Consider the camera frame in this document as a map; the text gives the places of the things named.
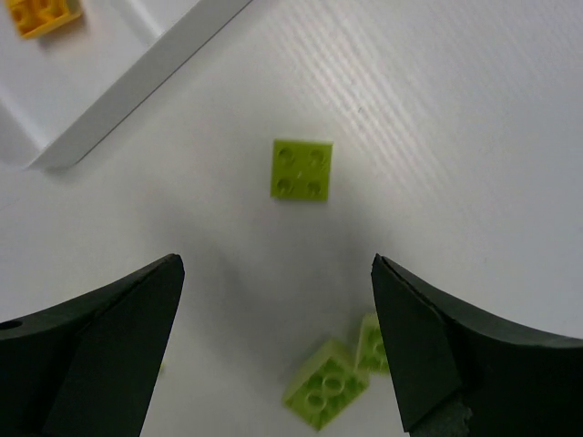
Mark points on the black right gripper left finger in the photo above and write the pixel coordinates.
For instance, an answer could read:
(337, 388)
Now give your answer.
(89, 366)

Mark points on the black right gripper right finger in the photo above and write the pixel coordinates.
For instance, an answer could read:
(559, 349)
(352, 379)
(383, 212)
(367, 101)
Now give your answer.
(458, 370)

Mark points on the lime lego brick hidden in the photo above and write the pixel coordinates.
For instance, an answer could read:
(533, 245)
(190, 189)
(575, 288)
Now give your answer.
(325, 385)

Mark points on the lime square lego brick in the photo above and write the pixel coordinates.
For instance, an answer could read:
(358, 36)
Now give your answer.
(300, 170)

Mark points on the orange lego brick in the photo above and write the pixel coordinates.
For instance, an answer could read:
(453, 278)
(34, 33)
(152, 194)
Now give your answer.
(35, 18)

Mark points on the white three-compartment tray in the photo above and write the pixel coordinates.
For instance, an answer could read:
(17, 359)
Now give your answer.
(62, 93)

